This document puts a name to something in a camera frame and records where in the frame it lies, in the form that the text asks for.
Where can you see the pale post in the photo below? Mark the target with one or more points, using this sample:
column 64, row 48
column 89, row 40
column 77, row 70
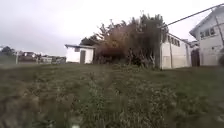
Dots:
column 16, row 57

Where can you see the large brownish green bush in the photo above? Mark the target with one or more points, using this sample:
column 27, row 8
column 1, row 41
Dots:
column 133, row 43

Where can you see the small white building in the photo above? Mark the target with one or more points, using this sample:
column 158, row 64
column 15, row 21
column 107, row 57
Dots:
column 74, row 54

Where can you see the distant dark tree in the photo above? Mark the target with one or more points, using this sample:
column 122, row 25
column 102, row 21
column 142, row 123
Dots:
column 7, row 50

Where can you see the distant row of buildings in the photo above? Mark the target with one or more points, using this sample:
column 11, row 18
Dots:
column 43, row 58

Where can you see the rough green grass ground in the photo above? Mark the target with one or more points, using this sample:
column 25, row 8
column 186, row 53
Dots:
column 110, row 96

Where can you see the dark wooden gate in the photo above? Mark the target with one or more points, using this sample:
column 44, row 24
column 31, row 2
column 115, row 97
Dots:
column 195, row 57

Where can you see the white two-storey house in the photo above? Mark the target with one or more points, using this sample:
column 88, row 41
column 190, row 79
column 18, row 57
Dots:
column 210, row 43

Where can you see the long white building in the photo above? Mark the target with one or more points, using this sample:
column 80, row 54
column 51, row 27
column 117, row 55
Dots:
column 175, row 53

